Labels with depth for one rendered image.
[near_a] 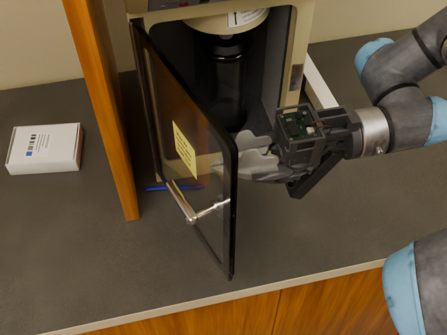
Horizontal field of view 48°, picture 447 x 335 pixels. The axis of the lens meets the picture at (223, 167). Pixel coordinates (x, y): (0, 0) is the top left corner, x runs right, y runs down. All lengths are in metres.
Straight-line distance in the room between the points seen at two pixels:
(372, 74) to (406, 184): 0.44
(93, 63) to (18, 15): 0.61
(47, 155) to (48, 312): 0.37
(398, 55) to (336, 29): 0.75
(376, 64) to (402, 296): 0.41
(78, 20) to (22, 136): 0.59
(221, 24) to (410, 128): 0.37
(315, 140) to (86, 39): 0.35
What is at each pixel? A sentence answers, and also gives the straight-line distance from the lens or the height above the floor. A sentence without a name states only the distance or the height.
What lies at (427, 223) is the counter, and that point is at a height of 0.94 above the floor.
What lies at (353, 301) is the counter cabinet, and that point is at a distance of 1.37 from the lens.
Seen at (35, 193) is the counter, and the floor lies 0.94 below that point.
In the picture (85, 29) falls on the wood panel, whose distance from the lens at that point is 0.74.
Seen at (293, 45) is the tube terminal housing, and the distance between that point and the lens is 0.96.
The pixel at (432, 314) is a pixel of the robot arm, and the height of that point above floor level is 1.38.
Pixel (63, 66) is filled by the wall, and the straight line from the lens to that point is 1.46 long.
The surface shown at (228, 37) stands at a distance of 1.00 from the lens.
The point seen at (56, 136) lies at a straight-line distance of 1.25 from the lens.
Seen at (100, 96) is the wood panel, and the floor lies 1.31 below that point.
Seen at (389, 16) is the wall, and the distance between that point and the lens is 1.63.
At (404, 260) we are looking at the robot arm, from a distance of 0.59.
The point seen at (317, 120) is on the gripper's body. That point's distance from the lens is 0.72.
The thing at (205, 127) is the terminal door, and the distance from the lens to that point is 0.68.
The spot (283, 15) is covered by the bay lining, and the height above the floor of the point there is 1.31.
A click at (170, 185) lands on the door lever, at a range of 0.82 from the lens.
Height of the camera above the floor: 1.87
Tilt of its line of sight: 52 degrees down
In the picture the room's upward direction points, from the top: straight up
